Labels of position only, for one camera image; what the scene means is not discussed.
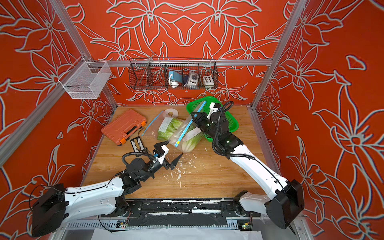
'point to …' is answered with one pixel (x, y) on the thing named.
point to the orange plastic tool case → (120, 131)
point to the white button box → (208, 81)
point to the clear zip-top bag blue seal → (178, 133)
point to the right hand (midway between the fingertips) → (186, 112)
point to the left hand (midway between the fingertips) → (174, 146)
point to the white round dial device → (192, 81)
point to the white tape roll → (170, 113)
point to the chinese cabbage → (192, 136)
